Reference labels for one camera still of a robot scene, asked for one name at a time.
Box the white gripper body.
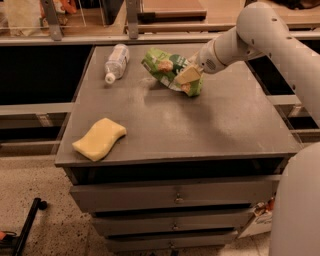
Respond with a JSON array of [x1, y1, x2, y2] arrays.
[[189, 40, 224, 74]]

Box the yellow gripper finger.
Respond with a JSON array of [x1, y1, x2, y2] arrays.
[[175, 65, 202, 84]]

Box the green rice chip bag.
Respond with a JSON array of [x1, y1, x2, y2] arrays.
[[141, 47, 203, 97]]

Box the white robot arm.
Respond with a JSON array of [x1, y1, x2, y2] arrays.
[[176, 2, 320, 256]]

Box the yellow sponge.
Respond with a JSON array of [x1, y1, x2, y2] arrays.
[[72, 118, 127, 162]]

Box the clear plastic water bottle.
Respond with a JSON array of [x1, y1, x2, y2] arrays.
[[104, 44, 129, 84]]

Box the grey drawer cabinet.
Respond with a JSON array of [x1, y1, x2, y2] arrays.
[[55, 45, 300, 243]]

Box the top grey drawer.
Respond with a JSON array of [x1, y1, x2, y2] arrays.
[[70, 175, 280, 212]]

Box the grey drawer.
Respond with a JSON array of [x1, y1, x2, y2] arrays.
[[106, 231, 238, 252], [92, 209, 253, 237], [70, 175, 280, 212]]

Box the middle grey drawer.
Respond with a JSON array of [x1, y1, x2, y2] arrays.
[[92, 209, 253, 237]]

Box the cardboard box with items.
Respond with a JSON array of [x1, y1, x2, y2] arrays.
[[239, 197, 275, 238]]

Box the bottom grey drawer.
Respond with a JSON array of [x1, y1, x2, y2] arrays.
[[106, 231, 238, 252]]

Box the black stand leg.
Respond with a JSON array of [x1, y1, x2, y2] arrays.
[[11, 198, 47, 256]]

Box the metal shelf rail frame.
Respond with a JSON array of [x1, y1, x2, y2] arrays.
[[0, 0, 320, 46]]

